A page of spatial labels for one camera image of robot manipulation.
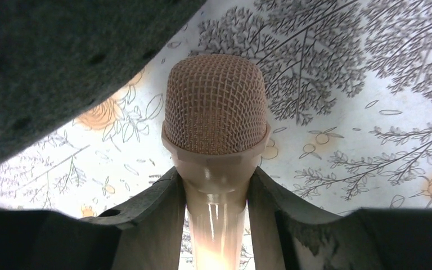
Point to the floral table mat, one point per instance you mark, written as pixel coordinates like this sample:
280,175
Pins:
348,86

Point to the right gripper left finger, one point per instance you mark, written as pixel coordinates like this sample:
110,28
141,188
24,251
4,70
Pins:
144,232

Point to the beige microphone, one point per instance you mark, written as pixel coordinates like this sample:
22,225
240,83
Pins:
216,130

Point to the dark dotted hanging cloth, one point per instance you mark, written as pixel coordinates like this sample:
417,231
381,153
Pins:
61,58

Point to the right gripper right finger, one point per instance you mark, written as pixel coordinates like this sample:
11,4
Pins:
290,233

